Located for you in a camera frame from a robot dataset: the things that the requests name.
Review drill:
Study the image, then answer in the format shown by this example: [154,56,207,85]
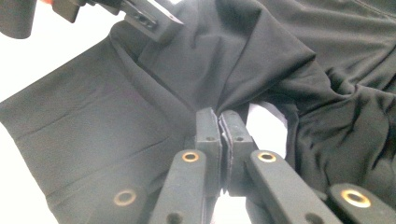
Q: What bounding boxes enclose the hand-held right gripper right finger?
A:
[219,109,259,197]

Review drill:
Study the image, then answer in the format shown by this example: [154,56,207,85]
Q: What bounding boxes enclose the black shorts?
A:
[0,0,396,224]

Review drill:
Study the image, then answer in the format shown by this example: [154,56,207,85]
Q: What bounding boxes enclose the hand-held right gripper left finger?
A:
[195,106,222,199]

